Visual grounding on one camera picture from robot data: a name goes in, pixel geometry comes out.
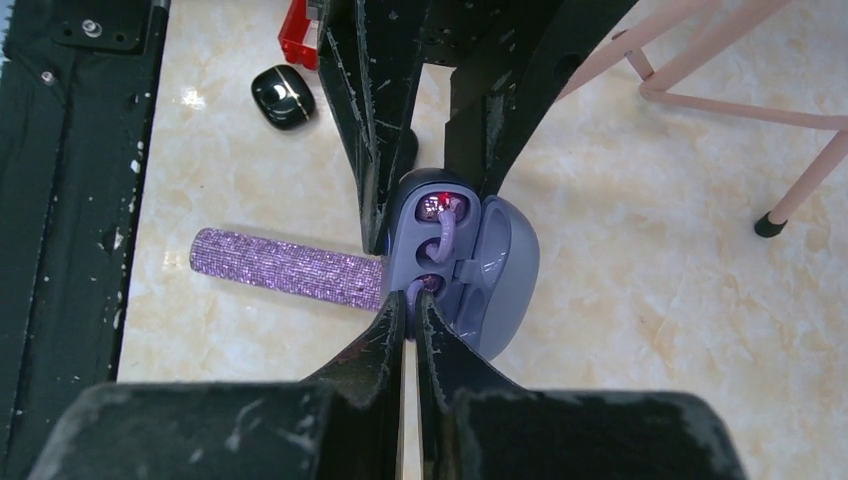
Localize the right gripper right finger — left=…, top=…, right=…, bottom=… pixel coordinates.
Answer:
left=415, top=292, right=746, bottom=479

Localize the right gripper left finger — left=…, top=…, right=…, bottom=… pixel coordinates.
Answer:
left=31, top=292, right=406, bottom=479

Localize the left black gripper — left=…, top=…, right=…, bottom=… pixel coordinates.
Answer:
left=317, top=0, right=634, bottom=255

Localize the purple earbud charging case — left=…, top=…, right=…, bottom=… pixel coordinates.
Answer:
left=382, top=169, right=540, bottom=360

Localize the open black earbud case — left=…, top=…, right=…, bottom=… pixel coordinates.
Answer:
left=250, top=64, right=316, bottom=131

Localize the red plastic box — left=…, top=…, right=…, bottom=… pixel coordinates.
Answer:
left=277, top=0, right=318, bottom=71

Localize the purple glitter microphone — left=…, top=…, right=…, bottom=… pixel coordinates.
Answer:
left=189, top=228, right=383, bottom=311

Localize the pink music stand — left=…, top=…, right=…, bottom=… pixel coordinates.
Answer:
left=556, top=0, right=848, bottom=239

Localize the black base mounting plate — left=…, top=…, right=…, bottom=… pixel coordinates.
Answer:
left=1, top=1, right=170, bottom=479

